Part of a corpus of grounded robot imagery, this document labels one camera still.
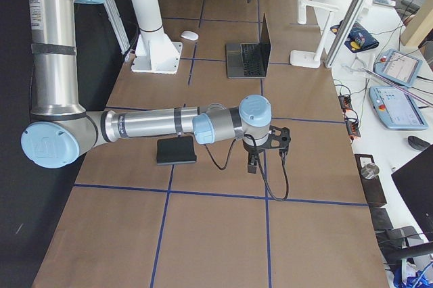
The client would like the grey laptop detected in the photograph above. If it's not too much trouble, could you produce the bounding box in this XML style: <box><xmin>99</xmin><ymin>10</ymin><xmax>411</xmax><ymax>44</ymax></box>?
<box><xmin>225</xmin><ymin>14</ymin><xmax>271</xmax><ymax>79</ymax></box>

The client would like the black mouse pad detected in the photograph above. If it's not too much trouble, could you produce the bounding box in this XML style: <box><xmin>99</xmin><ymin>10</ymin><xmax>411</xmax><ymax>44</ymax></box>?
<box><xmin>156</xmin><ymin>136</ymin><xmax>197</xmax><ymax>165</ymax></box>

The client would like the white computer mouse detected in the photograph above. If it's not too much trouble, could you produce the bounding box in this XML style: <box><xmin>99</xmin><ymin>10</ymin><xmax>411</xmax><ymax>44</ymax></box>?
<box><xmin>180</xmin><ymin>30</ymin><xmax>199</xmax><ymax>41</ymax></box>

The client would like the white desk lamp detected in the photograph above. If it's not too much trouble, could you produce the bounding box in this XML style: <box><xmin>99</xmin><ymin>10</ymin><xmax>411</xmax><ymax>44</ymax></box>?
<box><xmin>290</xmin><ymin>0</ymin><xmax>340</xmax><ymax>70</ymax></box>

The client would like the black mouse on desk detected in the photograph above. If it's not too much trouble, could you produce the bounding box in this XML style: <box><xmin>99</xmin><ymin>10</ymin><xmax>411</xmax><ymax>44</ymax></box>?
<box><xmin>407</xmin><ymin>135</ymin><xmax>431</xmax><ymax>151</ymax></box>

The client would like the orange black usb hub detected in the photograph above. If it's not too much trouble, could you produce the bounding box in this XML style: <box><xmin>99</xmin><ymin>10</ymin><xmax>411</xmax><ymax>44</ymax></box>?
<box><xmin>338</xmin><ymin>95</ymin><xmax>352</xmax><ymax>111</ymax></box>

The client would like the silver metal cup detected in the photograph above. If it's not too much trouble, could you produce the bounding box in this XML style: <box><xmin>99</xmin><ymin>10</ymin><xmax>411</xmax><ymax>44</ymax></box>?
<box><xmin>360</xmin><ymin>163</ymin><xmax>380</xmax><ymax>180</ymax></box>

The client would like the black box under cup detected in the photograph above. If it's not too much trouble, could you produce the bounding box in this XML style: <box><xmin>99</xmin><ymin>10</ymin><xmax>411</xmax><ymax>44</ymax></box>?
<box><xmin>355</xmin><ymin>153</ymin><xmax>387</xmax><ymax>208</ymax></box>

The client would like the colourful blue pouch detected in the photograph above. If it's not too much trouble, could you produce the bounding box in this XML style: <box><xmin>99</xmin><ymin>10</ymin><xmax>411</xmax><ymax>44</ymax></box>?
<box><xmin>344</xmin><ymin>22</ymin><xmax>379</xmax><ymax>53</ymax></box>

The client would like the near teach pendant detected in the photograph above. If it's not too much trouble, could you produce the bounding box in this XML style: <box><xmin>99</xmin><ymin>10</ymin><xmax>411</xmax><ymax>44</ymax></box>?
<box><xmin>369</xmin><ymin>86</ymin><xmax>428</xmax><ymax>130</ymax></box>

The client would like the teach pendant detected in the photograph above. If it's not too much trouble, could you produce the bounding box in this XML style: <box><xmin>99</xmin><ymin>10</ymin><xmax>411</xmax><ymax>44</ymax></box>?
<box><xmin>373</xmin><ymin>49</ymin><xmax>422</xmax><ymax>88</ymax></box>
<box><xmin>369</xmin><ymin>86</ymin><xmax>428</xmax><ymax>130</ymax></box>

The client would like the black monitor corner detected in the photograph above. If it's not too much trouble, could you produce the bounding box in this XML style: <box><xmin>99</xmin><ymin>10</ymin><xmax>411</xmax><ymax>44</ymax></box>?
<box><xmin>392</xmin><ymin>146</ymin><xmax>433</xmax><ymax>233</ymax></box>

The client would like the far teach pendant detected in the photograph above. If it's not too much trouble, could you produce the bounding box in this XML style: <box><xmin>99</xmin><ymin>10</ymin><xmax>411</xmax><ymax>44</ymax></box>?
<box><xmin>373</xmin><ymin>49</ymin><xmax>422</xmax><ymax>88</ymax></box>

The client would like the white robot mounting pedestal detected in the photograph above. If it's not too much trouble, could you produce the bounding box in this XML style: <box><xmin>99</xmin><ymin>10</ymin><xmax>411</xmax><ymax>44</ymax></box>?
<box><xmin>131</xmin><ymin>0</ymin><xmax>183</xmax><ymax>74</ymax></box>

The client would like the aluminium frame post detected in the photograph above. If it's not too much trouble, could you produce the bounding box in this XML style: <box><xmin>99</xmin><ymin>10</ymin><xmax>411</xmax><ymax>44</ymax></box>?
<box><xmin>324</xmin><ymin>0</ymin><xmax>365</xmax><ymax>68</ymax></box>

